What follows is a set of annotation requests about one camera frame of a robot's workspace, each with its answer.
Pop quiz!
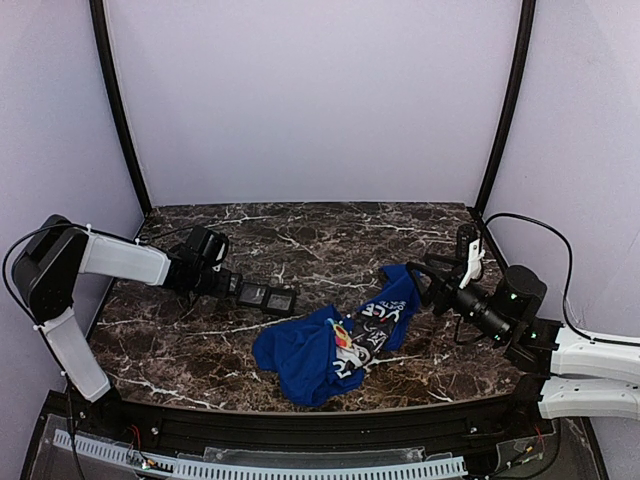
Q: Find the blue printed t-shirt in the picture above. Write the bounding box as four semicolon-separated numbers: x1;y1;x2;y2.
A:
252;264;420;407

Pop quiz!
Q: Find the white slotted cable duct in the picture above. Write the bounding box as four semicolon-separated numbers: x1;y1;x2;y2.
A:
44;429;468;479

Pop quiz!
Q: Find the right black frame post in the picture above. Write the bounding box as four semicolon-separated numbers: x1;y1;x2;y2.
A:
474;0;537;217

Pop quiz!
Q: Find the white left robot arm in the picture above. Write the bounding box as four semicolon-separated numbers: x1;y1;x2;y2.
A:
11;214;242;403

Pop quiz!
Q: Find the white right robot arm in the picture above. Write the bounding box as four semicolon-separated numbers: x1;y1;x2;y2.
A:
406;256;639;420

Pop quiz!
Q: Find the black display box near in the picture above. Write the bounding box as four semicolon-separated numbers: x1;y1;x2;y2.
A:
261;288;297;316

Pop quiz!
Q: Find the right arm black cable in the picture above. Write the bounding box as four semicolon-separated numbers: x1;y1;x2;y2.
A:
484;212;640;346

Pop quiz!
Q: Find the black display box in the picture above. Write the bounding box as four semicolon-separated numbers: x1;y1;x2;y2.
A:
236;283;270;308
261;288;297;316

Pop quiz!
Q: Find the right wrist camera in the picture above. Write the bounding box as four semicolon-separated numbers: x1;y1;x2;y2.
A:
457;223;549;331

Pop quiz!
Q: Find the rainbow flower plush brooch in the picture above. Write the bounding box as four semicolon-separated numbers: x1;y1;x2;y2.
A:
332;323;352;349

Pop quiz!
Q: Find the black display box middle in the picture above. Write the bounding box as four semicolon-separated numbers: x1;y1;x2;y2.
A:
236;283;270;308

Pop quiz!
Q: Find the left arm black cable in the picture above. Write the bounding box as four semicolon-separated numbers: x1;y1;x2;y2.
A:
2;222;91;311

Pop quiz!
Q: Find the black front aluminium rail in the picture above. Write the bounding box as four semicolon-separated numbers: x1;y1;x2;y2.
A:
114;399;521;454

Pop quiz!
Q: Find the black frame post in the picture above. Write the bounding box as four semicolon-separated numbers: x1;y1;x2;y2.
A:
88;0;152;216
474;0;537;217

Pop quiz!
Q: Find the left black frame post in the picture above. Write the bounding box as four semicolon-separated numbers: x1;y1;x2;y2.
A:
88;0;152;216

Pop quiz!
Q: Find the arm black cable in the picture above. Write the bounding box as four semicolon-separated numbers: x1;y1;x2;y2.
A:
484;212;640;346
2;222;91;311

